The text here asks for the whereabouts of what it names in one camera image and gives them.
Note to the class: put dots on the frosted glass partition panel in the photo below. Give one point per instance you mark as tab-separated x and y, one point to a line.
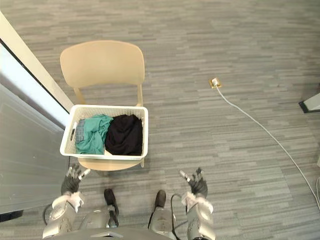
25	150

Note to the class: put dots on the robot right leg and foot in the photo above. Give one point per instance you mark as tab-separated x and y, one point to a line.
160	212

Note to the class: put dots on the white plastic laundry basket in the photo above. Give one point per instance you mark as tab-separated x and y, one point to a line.
67	147

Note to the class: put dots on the black garment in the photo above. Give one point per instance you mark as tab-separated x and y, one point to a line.
124	136

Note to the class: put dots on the robot leg and foot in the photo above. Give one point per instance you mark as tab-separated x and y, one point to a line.
111	202
160	212

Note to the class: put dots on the green garment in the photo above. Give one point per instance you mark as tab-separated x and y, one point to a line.
93	137

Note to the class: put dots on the silver robot torso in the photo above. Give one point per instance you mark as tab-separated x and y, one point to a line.
107	233

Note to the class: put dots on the brass floor power socket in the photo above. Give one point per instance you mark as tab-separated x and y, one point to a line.
215	82

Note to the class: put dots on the beige wooden chair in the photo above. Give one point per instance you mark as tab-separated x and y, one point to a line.
102	65

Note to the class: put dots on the white panel with black base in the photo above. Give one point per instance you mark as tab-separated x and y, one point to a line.
311	103

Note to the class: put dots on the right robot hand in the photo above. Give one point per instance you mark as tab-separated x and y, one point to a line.
198	183

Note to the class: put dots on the robot left leg and foot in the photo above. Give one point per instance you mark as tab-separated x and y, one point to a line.
111	202

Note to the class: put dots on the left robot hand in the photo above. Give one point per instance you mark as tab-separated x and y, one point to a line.
68	182

